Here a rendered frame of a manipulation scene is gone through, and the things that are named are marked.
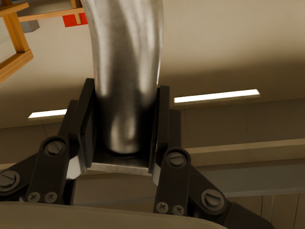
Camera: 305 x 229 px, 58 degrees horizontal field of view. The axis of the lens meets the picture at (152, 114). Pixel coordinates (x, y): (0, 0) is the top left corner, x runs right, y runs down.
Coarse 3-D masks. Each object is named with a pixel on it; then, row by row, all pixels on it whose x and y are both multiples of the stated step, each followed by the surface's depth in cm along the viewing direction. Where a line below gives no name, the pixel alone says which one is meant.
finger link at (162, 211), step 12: (168, 156) 12; (180, 156) 12; (168, 168) 11; (180, 168) 11; (168, 180) 11; (180, 180) 11; (156, 192) 13; (168, 192) 11; (180, 192) 11; (156, 204) 10; (168, 204) 10; (180, 204) 10
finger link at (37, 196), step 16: (48, 144) 12; (64, 144) 12; (48, 160) 11; (64, 160) 11; (32, 176) 11; (48, 176) 11; (64, 176) 11; (32, 192) 10; (48, 192) 10; (64, 192) 13
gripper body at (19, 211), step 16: (0, 208) 9; (16, 208) 9; (32, 208) 9; (48, 208) 9; (64, 208) 9; (80, 208) 9; (96, 208) 10; (0, 224) 9; (16, 224) 9; (32, 224) 9; (48, 224) 9; (64, 224) 9; (80, 224) 9; (96, 224) 9; (112, 224) 9; (128, 224) 9; (144, 224) 9; (160, 224) 9; (176, 224) 9; (192, 224) 9; (208, 224) 9
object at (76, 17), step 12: (12, 0) 506; (72, 0) 497; (48, 12) 509; (60, 12) 504; (72, 12) 503; (84, 12) 507; (24, 24) 527; (36, 24) 556; (72, 24) 524; (84, 24) 523
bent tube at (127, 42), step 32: (96, 0) 9; (128, 0) 9; (160, 0) 10; (96, 32) 10; (128, 32) 10; (160, 32) 11; (96, 64) 11; (128, 64) 11; (96, 96) 13; (128, 96) 12; (128, 128) 13; (96, 160) 15; (128, 160) 15
